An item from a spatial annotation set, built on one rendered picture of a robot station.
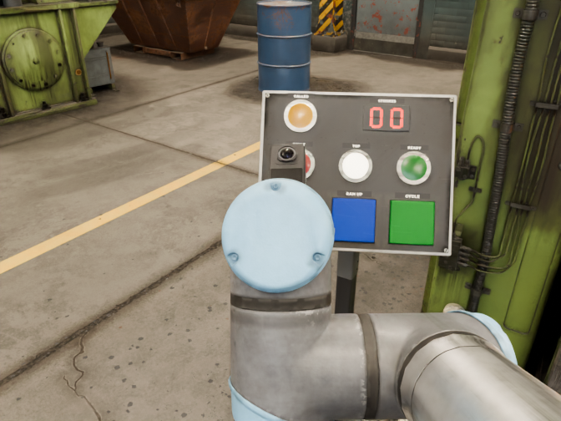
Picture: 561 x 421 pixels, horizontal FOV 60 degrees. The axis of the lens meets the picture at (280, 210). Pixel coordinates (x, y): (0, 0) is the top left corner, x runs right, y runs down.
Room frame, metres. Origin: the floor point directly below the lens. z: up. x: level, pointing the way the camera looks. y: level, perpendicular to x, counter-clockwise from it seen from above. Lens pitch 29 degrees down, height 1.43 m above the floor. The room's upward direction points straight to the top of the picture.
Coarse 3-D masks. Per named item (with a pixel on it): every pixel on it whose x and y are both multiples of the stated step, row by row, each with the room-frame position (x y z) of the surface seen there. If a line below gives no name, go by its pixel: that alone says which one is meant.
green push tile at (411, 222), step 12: (396, 204) 0.74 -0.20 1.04; (408, 204) 0.74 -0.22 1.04; (420, 204) 0.74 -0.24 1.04; (432, 204) 0.74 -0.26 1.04; (396, 216) 0.73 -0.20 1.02; (408, 216) 0.73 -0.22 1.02; (420, 216) 0.73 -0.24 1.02; (432, 216) 0.73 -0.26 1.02; (396, 228) 0.72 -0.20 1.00; (408, 228) 0.72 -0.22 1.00; (420, 228) 0.72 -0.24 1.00; (432, 228) 0.72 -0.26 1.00; (396, 240) 0.71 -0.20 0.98; (408, 240) 0.71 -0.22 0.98; (420, 240) 0.71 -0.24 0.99; (432, 240) 0.71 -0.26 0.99
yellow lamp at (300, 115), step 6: (294, 108) 0.85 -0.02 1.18; (300, 108) 0.84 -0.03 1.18; (306, 108) 0.84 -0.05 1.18; (288, 114) 0.84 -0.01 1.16; (294, 114) 0.84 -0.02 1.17; (300, 114) 0.84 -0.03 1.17; (306, 114) 0.84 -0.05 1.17; (312, 114) 0.84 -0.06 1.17; (294, 120) 0.83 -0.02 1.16; (300, 120) 0.83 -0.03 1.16; (306, 120) 0.83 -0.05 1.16; (294, 126) 0.83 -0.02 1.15; (300, 126) 0.83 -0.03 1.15
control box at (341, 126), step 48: (288, 96) 0.86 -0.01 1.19; (336, 96) 0.85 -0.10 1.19; (384, 96) 0.85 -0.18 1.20; (432, 96) 0.84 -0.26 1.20; (336, 144) 0.81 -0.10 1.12; (384, 144) 0.81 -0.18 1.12; (432, 144) 0.80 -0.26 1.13; (336, 192) 0.77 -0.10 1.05; (384, 192) 0.76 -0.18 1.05; (432, 192) 0.76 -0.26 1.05; (384, 240) 0.72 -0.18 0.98
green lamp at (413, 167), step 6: (408, 156) 0.79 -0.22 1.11; (414, 156) 0.79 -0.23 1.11; (420, 156) 0.79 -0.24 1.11; (402, 162) 0.78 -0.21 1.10; (408, 162) 0.78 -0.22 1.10; (414, 162) 0.78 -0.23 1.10; (420, 162) 0.78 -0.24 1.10; (402, 168) 0.78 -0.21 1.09; (408, 168) 0.78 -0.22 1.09; (414, 168) 0.78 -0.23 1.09; (420, 168) 0.78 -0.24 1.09; (426, 168) 0.78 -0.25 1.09; (402, 174) 0.77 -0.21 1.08; (408, 174) 0.77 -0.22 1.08; (414, 174) 0.77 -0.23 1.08; (420, 174) 0.77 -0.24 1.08
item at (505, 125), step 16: (528, 0) 0.93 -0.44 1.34; (528, 16) 0.93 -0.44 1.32; (544, 16) 0.93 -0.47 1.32; (528, 32) 0.93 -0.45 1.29; (512, 64) 0.94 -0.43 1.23; (512, 80) 0.93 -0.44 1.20; (512, 96) 0.93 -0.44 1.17; (512, 112) 0.92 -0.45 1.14; (512, 128) 0.92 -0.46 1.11; (496, 160) 0.93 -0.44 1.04; (496, 176) 0.93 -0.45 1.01; (496, 192) 0.92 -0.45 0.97; (496, 208) 0.92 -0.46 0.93; (480, 256) 0.92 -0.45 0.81; (480, 272) 0.92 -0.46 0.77; (480, 288) 0.92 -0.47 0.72
